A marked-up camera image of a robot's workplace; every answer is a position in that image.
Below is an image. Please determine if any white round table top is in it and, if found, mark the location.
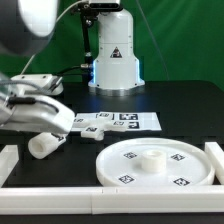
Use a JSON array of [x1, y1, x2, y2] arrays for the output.
[[96, 138, 215, 187]]

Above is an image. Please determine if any white cable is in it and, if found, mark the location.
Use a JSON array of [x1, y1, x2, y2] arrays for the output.
[[19, 0, 84, 75]]

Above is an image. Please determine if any white cross table base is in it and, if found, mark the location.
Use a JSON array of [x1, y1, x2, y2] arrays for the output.
[[71, 112, 128, 141]]

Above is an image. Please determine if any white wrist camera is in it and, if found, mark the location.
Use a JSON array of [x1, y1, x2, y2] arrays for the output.
[[12, 74, 63, 96]]

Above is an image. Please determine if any white marker sheet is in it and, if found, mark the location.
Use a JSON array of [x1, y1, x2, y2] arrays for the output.
[[72, 112, 162, 131]]

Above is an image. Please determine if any white left fence bar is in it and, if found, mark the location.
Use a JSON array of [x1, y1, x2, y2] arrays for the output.
[[0, 145, 19, 188]]

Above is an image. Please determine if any white front fence bar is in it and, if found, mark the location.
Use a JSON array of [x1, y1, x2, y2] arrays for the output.
[[0, 185, 224, 215]]

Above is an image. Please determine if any white right fence bar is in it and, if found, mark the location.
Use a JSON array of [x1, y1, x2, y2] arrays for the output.
[[205, 142, 224, 185]]

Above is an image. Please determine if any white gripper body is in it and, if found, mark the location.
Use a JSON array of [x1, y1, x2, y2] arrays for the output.
[[0, 95, 75, 134]]

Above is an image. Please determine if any white fence bar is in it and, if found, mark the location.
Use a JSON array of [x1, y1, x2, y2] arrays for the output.
[[0, 185, 224, 215], [205, 142, 224, 185], [0, 145, 19, 188]]

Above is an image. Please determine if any black cable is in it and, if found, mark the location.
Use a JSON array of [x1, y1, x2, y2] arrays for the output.
[[55, 65, 93, 78]]

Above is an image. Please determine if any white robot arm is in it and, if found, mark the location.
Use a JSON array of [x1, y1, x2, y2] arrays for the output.
[[0, 0, 144, 134]]

